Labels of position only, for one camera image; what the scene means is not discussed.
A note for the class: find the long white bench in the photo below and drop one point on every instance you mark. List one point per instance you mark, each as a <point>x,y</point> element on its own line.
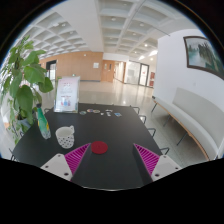
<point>201,119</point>

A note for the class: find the red round coaster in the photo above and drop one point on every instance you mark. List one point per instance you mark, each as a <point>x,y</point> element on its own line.
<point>99,147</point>

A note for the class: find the framed landscape painting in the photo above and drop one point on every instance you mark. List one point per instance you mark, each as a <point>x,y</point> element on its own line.
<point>201,55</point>

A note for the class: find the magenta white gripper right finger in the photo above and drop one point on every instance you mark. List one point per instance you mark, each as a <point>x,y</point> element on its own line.
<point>152,165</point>

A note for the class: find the green plastic water bottle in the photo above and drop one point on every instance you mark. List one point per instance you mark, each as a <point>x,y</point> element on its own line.
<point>43,123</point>

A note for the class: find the white polka dot mug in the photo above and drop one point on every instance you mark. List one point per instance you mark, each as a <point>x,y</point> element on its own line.
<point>65,136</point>

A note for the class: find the small round badge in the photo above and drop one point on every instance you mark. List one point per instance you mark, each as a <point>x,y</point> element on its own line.
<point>83,112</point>

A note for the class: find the green leafy potted plant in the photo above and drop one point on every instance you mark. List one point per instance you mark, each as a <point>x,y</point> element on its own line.
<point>22,82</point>

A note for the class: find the small blue card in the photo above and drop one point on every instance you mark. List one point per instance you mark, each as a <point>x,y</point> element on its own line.
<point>117,114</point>

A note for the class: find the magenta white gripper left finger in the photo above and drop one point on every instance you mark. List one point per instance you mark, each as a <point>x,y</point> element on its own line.
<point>65,166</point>

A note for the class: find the acrylic sign stand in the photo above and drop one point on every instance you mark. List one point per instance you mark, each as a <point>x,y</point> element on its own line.
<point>67,95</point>

